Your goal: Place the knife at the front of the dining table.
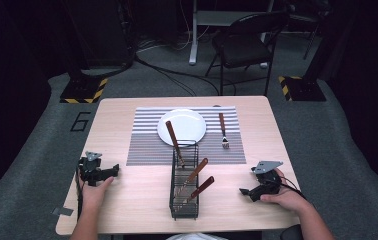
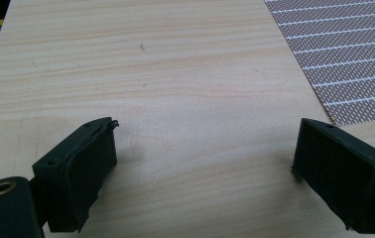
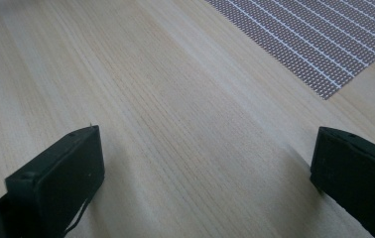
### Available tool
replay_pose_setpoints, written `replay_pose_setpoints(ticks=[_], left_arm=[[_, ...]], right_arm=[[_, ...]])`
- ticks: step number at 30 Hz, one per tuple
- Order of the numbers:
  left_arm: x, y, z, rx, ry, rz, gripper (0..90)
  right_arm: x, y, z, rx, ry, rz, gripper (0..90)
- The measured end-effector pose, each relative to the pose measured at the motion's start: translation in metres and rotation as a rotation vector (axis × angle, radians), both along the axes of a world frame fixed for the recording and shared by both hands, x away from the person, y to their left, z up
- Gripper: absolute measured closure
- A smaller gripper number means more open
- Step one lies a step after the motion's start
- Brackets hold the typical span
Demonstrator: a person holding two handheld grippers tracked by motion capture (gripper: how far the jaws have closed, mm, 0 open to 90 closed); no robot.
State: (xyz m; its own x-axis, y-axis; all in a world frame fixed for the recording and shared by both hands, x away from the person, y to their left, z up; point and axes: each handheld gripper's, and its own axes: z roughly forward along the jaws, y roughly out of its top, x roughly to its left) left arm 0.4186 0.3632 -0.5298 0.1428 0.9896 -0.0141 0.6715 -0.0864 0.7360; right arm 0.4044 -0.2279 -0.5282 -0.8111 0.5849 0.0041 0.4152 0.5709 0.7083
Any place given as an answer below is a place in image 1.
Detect dark rounded object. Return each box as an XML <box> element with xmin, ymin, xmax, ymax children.
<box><xmin>279</xmin><ymin>224</ymin><xmax>304</xmax><ymax>240</ymax></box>

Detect black wire cutlery basket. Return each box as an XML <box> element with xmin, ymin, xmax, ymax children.
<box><xmin>168</xmin><ymin>140</ymin><xmax>200</xmax><ymax>221</ymax></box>

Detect black floor cable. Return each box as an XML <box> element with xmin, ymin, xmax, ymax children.
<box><xmin>132</xmin><ymin>51</ymin><xmax>221</xmax><ymax>97</ymax></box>

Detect white round plate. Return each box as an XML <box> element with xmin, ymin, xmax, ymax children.
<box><xmin>156</xmin><ymin>108</ymin><xmax>208</xmax><ymax>148</ymax></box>

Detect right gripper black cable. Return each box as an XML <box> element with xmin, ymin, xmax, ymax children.
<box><xmin>276</xmin><ymin>175</ymin><xmax>307</xmax><ymax>202</ymax></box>

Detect grey tape piece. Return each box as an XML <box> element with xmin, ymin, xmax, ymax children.
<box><xmin>51</xmin><ymin>206</ymin><xmax>75</xmax><ymax>217</ymax></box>

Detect person's left hand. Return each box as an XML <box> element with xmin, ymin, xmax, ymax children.
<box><xmin>80</xmin><ymin>176</ymin><xmax>115</xmax><ymax>212</ymax></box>

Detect long wooden-handled utensil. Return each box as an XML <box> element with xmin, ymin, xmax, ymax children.
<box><xmin>164</xmin><ymin>120</ymin><xmax>187</xmax><ymax>168</ymax></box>

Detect black stand hazard-striped base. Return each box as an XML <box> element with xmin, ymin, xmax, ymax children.
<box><xmin>59</xmin><ymin>68</ymin><xmax>109</xmax><ymax>105</ymax></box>
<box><xmin>278</xmin><ymin>66</ymin><xmax>328</xmax><ymax>103</ymax></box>

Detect black tape floor marking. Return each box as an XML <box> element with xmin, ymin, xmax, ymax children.
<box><xmin>69</xmin><ymin>111</ymin><xmax>92</xmax><ymax>133</ymax></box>

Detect wooden-handled fork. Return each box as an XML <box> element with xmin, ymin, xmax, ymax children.
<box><xmin>213</xmin><ymin>104</ymin><xmax>231</xmax><ymax>150</ymax></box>

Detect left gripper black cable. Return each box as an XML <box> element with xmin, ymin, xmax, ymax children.
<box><xmin>74</xmin><ymin>165</ymin><xmax>85</xmax><ymax>222</ymax></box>

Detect striped grey placemat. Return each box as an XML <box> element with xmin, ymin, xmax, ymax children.
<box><xmin>125</xmin><ymin>105</ymin><xmax>247</xmax><ymax>167</ymax></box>

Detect white desk frame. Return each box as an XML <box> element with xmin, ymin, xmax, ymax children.
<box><xmin>188</xmin><ymin>0</ymin><xmax>275</xmax><ymax>70</ymax></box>

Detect person's right hand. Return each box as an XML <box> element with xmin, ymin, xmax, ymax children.
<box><xmin>259</xmin><ymin>167</ymin><xmax>308</xmax><ymax>214</ymax></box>

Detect black folding chair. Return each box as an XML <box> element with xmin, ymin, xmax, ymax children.
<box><xmin>204</xmin><ymin>10</ymin><xmax>291</xmax><ymax>97</ymax></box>

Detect white floor cables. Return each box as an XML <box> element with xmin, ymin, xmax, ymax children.
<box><xmin>136</xmin><ymin>19</ymin><xmax>211</xmax><ymax>54</ymax></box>

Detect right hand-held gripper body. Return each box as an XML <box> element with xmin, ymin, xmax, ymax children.
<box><xmin>250</xmin><ymin>160</ymin><xmax>284</xmax><ymax>198</ymax></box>

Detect person's white clothing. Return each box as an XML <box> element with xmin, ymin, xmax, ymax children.
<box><xmin>165</xmin><ymin>232</ymin><xmax>229</xmax><ymax>240</ymax></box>

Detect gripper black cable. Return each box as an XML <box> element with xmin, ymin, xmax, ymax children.
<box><xmin>74</xmin><ymin>165</ymin><xmax>85</xmax><ymax>222</ymax></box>
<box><xmin>276</xmin><ymin>175</ymin><xmax>307</xmax><ymax>202</ymax></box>

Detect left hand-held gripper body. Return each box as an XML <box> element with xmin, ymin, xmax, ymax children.
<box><xmin>78</xmin><ymin>151</ymin><xmax>112</xmax><ymax>187</ymax></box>

